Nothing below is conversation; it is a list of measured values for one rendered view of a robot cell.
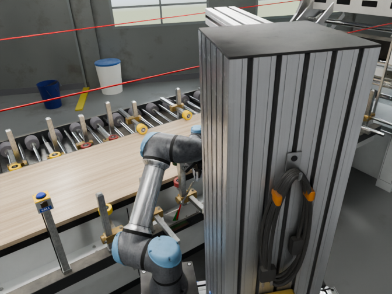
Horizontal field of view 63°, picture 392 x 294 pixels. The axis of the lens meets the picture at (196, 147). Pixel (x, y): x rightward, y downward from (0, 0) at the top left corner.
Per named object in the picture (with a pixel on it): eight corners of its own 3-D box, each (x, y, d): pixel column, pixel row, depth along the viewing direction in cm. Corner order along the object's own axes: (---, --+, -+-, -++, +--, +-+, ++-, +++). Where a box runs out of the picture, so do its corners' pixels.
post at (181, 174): (188, 220, 214) (184, 160, 190) (184, 223, 213) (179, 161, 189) (185, 217, 217) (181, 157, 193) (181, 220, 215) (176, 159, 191)
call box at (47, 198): (54, 209, 154) (50, 196, 150) (39, 215, 151) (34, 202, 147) (51, 202, 159) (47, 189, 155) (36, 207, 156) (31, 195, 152)
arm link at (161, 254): (175, 288, 115) (172, 262, 109) (142, 278, 119) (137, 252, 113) (187, 262, 125) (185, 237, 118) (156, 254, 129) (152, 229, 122)
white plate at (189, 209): (199, 211, 215) (198, 199, 210) (165, 227, 203) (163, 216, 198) (198, 210, 215) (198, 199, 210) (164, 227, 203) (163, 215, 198)
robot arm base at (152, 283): (191, 301, 122) (189, 283, 117) (150, 308, 120) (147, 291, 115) (185, 268, 135) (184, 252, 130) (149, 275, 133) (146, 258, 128)
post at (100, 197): (117, 257, 192) (103, 193, 168) (112, 259, 190) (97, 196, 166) (115, 253, 194) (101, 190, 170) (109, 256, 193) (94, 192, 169)
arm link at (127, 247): (140, 272, 114) (177, 130, 128) (104, 262, 118) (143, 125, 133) (152, 271, 125) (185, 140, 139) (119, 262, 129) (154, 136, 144)
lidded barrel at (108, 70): (125, 86, 651) (120, 57, 622) (124, 94, 610) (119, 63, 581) (100, 88, 645) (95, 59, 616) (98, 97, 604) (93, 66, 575)
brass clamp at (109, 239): (126, 236, 187) (125, 230, 185) (104, 247, 181) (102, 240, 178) (122, 230, 192) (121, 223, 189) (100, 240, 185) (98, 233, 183)
